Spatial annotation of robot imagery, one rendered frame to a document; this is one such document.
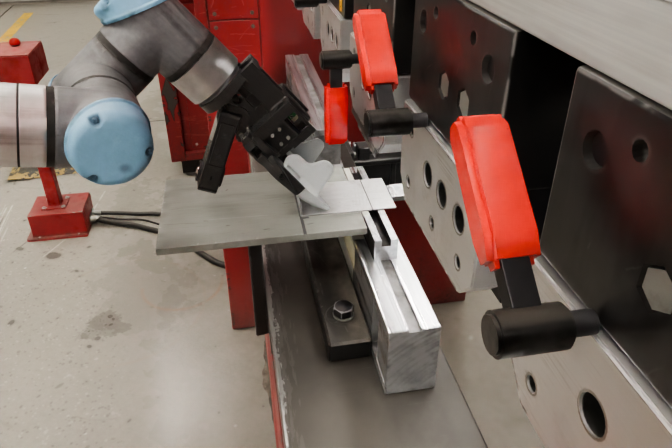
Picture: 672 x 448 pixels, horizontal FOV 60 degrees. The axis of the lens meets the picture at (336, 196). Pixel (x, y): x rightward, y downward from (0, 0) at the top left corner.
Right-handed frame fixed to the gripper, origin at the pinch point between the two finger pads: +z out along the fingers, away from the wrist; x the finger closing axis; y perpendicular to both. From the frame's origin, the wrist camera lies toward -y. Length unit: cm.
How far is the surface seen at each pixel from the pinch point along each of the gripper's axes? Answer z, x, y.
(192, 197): -10.3, 3.6, -13.2
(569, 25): -24, -48, 25
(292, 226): -2.0, -6.3, -3.4
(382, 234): 6.1, -8.8, 4.5
